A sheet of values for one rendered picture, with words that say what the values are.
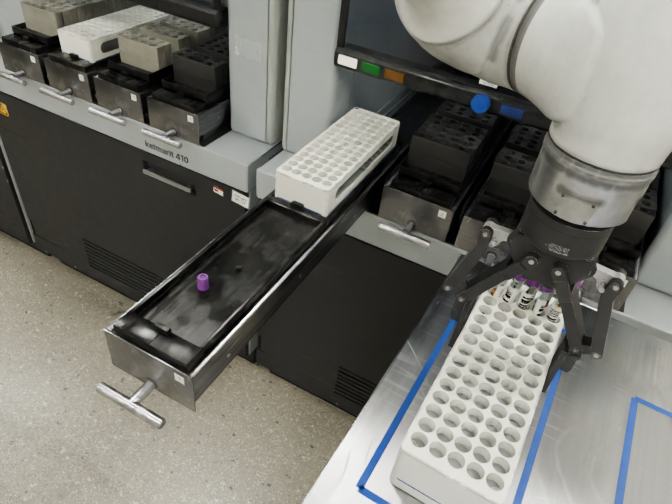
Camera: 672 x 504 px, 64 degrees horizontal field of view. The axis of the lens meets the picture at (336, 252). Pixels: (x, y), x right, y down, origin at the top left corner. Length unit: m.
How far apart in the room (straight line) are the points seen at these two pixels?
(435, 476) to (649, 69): 0.37
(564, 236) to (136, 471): 1.25
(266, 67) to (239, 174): 0.22
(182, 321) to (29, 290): 1.34
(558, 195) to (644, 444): 0.35
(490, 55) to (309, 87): 0.64
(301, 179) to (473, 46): 0.45
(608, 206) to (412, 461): 0.28
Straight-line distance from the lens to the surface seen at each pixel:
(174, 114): 1.20
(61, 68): 1.42
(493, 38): 0.47
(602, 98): 0.43
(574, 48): 0.44
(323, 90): 1.07
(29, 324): 1.91
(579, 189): 0.46
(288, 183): 0.87
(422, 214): 0.98
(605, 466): 0.68
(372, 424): 0.61
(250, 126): 1.20
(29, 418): 1.69
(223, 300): 0.73
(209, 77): 1.21
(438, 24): 0.47
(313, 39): 1.05
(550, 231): 0.50
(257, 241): 0.82
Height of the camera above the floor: 1.33
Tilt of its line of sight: 40 degrees down
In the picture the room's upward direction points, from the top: 8 degrees clockwise
